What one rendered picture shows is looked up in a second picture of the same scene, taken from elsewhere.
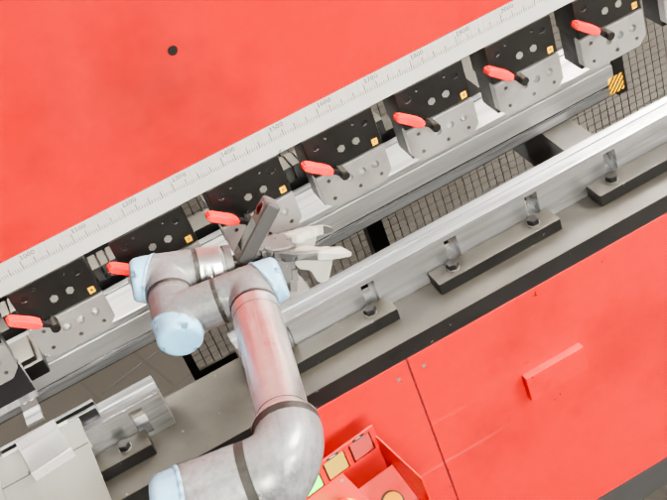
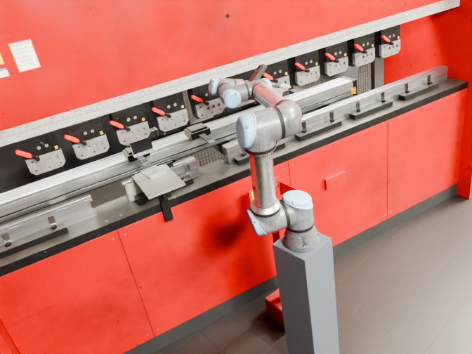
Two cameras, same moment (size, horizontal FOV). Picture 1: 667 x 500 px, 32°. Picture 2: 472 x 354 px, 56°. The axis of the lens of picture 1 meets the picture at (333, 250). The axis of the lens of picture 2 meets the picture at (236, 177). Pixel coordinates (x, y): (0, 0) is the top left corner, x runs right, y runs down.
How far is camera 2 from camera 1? 90 cm
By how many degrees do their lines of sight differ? 13
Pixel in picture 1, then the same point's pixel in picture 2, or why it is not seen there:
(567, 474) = (332, 228)
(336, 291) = not seen: hidden behind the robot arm
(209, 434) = (215, 177)
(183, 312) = (234, 90)
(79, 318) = (175, 119)
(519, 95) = (333, 69)
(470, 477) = not seen: hidden behind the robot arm
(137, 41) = (216, 8)
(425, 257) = not seen: hidden behind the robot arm
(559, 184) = (341, 109)
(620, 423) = (352, 210)
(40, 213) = (171, 69)
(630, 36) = (370, 57)
